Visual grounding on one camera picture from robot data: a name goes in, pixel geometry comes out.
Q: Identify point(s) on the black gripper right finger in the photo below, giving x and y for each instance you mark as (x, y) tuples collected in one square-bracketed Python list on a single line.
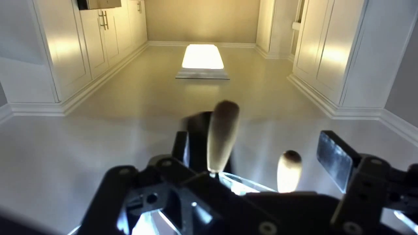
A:
[(338, 158)]

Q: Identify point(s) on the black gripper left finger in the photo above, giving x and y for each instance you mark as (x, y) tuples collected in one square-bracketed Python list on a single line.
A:
[(181, 146)]

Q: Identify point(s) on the wooden fan blade small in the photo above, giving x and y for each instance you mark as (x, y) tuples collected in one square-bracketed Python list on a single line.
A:
[(289, 171)]

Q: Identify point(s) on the wooden fan blade large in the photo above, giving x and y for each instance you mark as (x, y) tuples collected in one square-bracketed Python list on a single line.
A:
[(222, 135)]

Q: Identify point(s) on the rectangular ceiling light panel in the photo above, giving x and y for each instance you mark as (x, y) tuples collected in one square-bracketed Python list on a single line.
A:
[(203, 61)]

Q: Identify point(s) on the white cabinets right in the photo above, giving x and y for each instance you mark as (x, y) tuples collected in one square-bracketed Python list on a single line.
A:
[(344, 54)]

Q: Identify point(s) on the white cabinets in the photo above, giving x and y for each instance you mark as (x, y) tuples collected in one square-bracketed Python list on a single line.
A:
[(344, 54), (54, 54)]

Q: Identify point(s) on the white cabinets left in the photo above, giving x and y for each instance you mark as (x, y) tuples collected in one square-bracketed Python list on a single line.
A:
[(54, 54)]

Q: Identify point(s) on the metal cabinet handle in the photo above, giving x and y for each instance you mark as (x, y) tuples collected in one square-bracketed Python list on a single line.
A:
[(104, 20)]

